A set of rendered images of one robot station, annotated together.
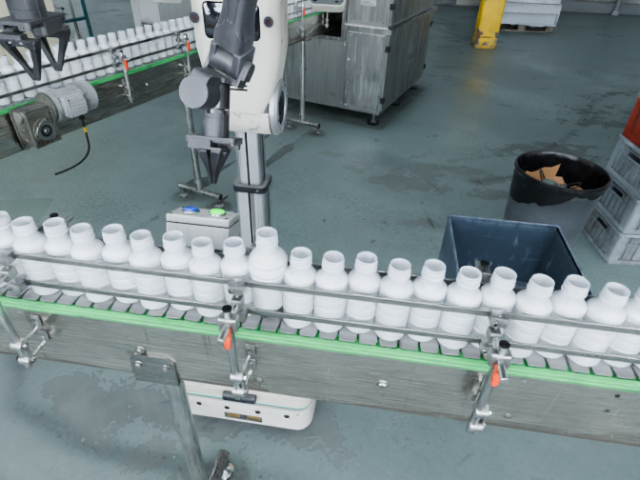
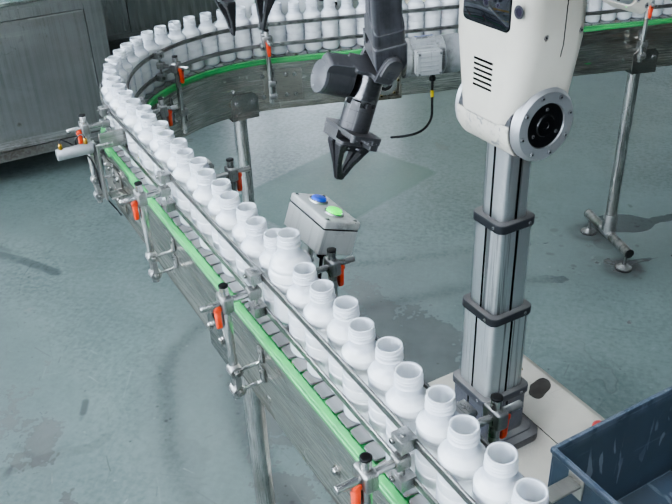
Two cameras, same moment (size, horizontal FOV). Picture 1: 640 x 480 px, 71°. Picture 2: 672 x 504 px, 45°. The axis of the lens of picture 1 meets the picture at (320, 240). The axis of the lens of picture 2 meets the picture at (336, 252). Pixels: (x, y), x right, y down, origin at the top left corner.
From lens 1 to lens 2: 88 cm
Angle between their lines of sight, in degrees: 45
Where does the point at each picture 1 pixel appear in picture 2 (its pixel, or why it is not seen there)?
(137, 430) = (295, 458)
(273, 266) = (279, 269)
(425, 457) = not seen: outside the picture
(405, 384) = not seen: hidden behind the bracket
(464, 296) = (392, 395)
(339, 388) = (312, 451)
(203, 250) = (249, 229)
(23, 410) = not seen: hidden behind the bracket
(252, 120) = (492, 131)
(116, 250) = (215, 203)
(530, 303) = (444, 445)
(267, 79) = (512, 83)
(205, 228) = (309, 220)
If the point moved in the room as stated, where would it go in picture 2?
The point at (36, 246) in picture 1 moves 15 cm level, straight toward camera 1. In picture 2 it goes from (184, 176) to (152, 211)
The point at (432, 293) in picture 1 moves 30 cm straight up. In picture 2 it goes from (374, 375) to (371, 178)
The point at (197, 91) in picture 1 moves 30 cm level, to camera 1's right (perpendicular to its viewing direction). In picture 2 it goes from (320, 76) to (441, 128)
